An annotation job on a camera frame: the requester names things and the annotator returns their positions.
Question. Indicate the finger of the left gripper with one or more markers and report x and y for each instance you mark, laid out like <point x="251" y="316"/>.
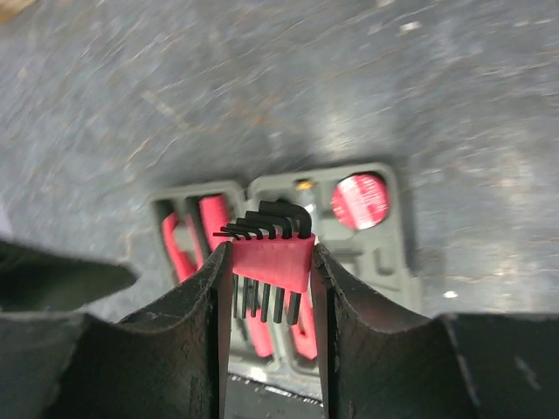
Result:
<point x="35" y="280"/>

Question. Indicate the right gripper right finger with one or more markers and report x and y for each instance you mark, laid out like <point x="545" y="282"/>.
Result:
<point x="378" y="359"/>

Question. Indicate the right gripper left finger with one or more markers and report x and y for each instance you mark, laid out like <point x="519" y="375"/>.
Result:
<point x="166" y="360"/>

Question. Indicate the red utility knife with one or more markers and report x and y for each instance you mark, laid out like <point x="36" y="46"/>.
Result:
<point x="303" y="331"/>

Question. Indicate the red black pliers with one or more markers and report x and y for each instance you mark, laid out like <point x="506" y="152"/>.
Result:
<point x="184" y="263"/>

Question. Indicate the grey plastic tool case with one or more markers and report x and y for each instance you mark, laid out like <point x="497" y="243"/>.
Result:
<point x="265" y="351"/>

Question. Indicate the small red black holder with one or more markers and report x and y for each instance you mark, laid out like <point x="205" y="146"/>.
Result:
<point x="273" y="246"/>

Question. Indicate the clear voltage tester screwdriver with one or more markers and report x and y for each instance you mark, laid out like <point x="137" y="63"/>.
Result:
<point x="304" y="193"/>

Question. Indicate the red electrical tape roll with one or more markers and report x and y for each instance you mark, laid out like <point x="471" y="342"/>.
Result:
<point x="360" y="201"/>

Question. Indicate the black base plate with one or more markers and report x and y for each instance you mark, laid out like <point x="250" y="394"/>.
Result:
<point x="246" y="399"/>

